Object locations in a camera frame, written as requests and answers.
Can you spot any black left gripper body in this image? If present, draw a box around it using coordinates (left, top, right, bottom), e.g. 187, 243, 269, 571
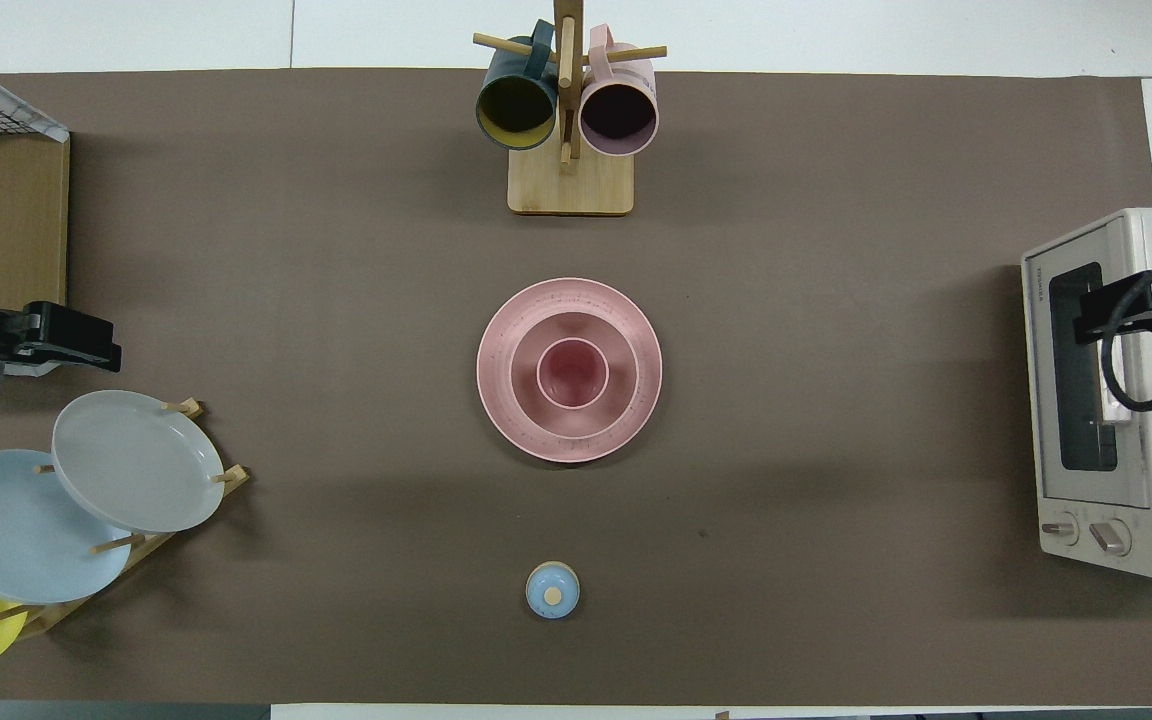
0, 302, 123, 367

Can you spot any pink tumbler cup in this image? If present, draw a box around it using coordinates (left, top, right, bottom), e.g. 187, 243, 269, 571
536, 337, 612, 410

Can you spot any pink bowl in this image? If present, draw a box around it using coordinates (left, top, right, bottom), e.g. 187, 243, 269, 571
509, 311, 638, 439

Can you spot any grey plate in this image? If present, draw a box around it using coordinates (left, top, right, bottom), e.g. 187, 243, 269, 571
51, 389, 226, 534

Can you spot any wooden shelf unit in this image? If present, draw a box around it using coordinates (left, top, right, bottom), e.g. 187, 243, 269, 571
0, 75, 71, 311

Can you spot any wooden plate rack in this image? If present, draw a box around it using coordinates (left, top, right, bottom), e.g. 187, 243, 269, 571
0, 398, 250, 641

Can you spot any light blue plate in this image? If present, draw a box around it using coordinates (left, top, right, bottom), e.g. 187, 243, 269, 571
0, 449, 134, 605

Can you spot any brown table mat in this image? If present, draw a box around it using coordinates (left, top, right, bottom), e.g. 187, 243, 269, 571
0, 68, 1152, 706

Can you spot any pink speckled plate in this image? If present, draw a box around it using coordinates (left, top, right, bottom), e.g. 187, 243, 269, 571
476, 277, 664, 464

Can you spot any dark teal mug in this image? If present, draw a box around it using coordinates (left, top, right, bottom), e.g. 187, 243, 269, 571
475, 20, 559, 152

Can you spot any wooden mug tree stand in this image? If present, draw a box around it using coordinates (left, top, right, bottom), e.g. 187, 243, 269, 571
473, 0, 668, 217

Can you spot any pale pink mug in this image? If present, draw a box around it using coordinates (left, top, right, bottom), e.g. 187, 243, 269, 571
579, 25, 660, 158

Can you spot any toaster oven door handle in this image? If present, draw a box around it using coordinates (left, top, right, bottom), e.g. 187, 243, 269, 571
1094, 338, 1135, 427

